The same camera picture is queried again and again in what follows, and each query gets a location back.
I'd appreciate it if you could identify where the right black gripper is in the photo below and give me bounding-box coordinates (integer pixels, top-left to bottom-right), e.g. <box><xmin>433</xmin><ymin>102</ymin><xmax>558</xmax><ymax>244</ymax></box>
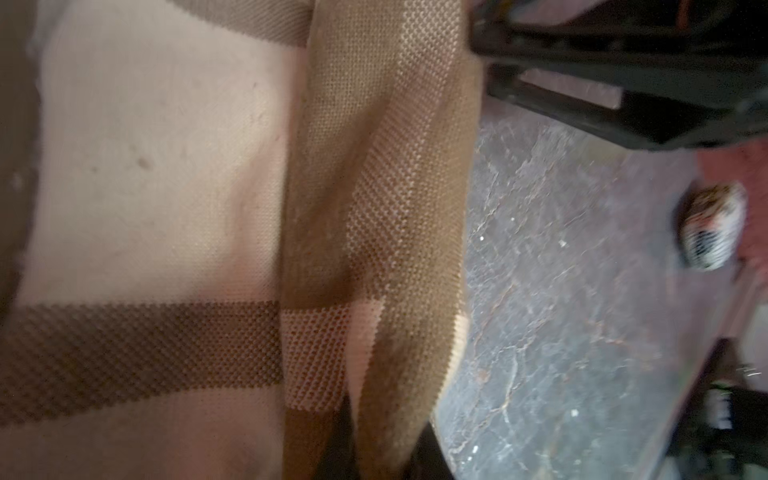
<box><xmin>469</xmin><ymin>1</ymin><xmax>767</xmax><ymax>151</ymax></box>

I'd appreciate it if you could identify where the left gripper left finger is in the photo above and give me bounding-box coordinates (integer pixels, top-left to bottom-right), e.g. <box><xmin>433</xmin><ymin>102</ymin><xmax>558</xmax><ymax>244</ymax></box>
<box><xmin>313</xmin><ymin>396</ymin><xmax>360</xmax><ymax>480</ymax></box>

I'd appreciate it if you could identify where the brown beige plaid scarf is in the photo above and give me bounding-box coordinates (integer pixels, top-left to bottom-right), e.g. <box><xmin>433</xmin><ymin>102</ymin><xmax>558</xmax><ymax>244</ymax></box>
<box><xmin>1</xmin><ymin>1</ymin><xmax>483</xmax><ymax>479</ymax></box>

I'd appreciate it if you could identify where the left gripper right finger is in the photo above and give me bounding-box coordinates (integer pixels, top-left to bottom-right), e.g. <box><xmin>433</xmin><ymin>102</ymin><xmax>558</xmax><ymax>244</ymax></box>
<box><xmin>404</xmin><ymin>423</ymin><xmax>454</xmax><ymax>480</ymax></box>

